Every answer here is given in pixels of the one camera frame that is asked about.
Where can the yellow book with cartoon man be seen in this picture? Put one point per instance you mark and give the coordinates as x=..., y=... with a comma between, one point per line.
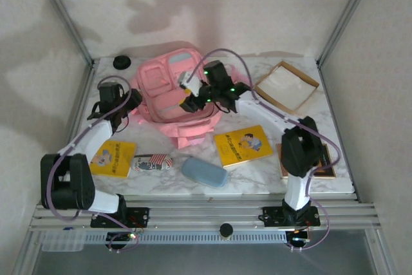
x=241, y=146

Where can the shallow cardboard tray box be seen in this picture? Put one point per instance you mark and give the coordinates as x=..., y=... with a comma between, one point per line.
x=286, y=86

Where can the left small circuit board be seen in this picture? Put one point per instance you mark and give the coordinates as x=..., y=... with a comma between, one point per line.
x=120, y=239

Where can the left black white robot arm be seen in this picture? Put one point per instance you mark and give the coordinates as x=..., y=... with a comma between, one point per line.
x=77, y=185

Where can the yellow book with cartoon head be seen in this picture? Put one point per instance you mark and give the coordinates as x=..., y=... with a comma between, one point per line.
x=112, y=159

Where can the aluminium rail beam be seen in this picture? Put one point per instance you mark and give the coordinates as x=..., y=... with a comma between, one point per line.
x=206, y=215

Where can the black round knob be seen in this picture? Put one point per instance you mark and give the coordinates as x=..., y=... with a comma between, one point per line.
x=226, y=230

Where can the clear plastic organizer box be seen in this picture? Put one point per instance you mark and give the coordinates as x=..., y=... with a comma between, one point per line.
x=62, y=241

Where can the black round cap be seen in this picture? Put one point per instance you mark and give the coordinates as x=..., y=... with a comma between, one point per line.
x=121, y=62

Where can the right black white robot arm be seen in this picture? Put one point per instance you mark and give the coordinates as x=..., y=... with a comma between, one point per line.
x=302, y=149

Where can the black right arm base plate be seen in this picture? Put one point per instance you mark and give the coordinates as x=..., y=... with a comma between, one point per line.
x=273, y=215

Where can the flag print fabric pouch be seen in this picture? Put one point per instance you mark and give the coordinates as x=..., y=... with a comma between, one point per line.
x=154, y=162

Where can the aluminium right frame post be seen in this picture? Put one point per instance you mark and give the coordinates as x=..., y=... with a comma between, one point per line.
x=347, y=14

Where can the pink student backpack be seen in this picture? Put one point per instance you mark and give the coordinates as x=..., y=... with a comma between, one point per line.
x=161, y=107

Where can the aluminium left frame post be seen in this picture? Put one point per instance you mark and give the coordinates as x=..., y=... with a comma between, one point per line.
x=64, y=17

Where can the aluminium frame post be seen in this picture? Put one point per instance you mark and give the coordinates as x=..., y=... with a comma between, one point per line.
x=64, y=17
x=347, y=14

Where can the blue grey pencil case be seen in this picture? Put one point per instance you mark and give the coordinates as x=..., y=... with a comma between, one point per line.
x=204, y=173

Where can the right small circuit board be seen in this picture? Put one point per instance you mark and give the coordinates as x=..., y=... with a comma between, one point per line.
x=299, y=239

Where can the small circuit board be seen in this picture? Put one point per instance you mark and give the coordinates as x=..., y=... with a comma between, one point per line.
x=120, y=239
x=299, y=239

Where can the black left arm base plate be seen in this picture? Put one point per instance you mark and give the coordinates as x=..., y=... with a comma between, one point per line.
x=141, y=217

